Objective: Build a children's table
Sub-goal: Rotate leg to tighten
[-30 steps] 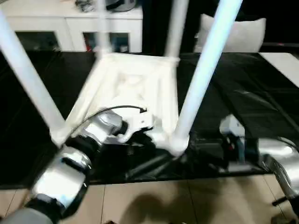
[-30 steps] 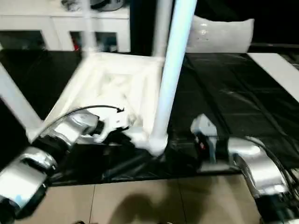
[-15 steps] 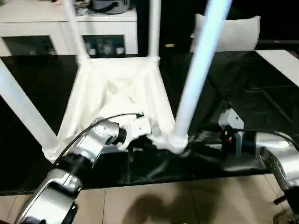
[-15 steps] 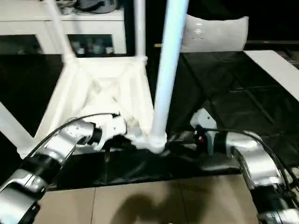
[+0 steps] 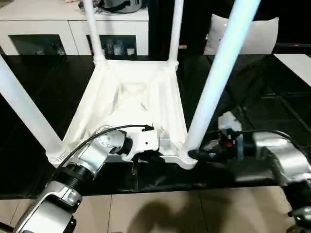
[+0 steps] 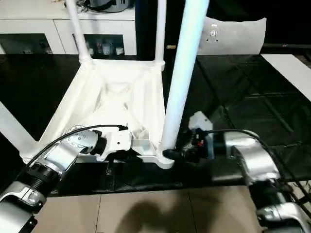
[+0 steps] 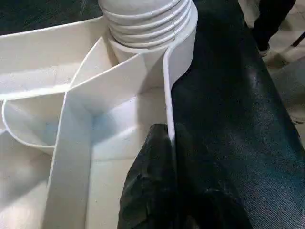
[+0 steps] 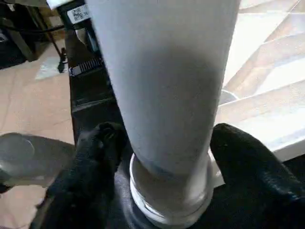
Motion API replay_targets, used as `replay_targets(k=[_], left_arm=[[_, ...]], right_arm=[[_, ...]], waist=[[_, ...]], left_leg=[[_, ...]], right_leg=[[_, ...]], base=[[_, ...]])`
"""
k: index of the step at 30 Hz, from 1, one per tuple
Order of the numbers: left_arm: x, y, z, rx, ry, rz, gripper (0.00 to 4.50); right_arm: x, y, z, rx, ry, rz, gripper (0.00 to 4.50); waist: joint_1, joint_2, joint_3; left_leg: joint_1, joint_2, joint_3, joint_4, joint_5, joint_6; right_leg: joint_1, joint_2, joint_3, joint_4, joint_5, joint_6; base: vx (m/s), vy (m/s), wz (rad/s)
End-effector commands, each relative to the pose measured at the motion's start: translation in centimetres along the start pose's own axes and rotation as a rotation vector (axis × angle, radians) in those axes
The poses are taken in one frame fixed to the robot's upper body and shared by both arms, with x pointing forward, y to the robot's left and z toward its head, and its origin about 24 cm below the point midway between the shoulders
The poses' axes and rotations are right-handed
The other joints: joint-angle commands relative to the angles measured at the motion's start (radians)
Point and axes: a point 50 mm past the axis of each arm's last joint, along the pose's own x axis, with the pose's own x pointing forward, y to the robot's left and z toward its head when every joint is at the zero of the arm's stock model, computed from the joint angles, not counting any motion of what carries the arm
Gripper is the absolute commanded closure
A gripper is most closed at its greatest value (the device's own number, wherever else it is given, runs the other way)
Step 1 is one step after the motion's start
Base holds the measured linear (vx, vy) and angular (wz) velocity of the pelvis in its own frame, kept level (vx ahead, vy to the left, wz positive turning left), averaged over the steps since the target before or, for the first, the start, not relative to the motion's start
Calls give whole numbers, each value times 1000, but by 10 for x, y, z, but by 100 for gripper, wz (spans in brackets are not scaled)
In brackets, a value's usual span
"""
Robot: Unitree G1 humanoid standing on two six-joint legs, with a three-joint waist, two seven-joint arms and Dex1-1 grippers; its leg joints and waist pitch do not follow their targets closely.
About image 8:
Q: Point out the white plastic table leg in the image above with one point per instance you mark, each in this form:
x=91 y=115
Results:
x=162 y=83

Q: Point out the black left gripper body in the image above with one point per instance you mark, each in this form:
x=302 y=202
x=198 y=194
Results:
x=81 y=43

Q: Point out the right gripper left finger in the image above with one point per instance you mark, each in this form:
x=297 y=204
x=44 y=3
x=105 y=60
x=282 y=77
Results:
x=83 y=186

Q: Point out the white plastic table top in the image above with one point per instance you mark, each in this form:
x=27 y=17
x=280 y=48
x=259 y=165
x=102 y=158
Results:
x=262 y=107

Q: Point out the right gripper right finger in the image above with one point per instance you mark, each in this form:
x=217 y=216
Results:
x=257 y=190

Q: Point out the black mat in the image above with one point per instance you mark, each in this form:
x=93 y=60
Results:
x=95 y=107

